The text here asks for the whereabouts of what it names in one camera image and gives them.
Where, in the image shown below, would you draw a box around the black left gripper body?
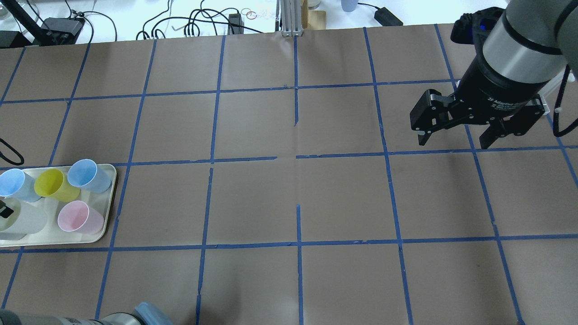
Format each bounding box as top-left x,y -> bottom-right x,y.
0,201 -> 14,219

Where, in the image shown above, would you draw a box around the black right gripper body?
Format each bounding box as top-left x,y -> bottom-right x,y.
424,54 -> 546,136

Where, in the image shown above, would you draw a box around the pale cream plastic cup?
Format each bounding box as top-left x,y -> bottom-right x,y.
0,198 -> 48,235

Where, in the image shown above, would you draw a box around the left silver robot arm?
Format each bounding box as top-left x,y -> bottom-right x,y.
0,218 -> 176,325

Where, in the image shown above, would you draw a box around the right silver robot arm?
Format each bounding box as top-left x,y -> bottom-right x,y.
410,0 -> 577,149

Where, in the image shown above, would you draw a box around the grey plastic cup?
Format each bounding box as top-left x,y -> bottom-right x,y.
0,232 -> 26,241

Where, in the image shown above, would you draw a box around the light blue plastic cup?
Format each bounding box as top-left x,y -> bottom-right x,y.
67,159 -> 112,193
0,168 -> 41,202

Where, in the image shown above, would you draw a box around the yellow plastic cup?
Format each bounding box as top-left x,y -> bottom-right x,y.
34,168 -> 81,202

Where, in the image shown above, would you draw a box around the pink plastic cup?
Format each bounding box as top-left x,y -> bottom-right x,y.
56,201 -> 104,234

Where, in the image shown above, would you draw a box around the blue cup on desk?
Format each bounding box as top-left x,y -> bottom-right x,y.
340,0 -> 359,13

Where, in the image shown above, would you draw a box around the cream plastic tray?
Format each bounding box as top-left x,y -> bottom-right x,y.
0,163 -> 118,248

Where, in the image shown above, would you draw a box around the black power adapter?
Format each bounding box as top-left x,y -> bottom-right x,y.
374,7 -> 403,27

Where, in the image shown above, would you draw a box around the white wire cup rack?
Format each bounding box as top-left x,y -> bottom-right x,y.
453,78 -> 546,118

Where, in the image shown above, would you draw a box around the aluminium frame post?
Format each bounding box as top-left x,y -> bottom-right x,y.
279,0 -> 305,37

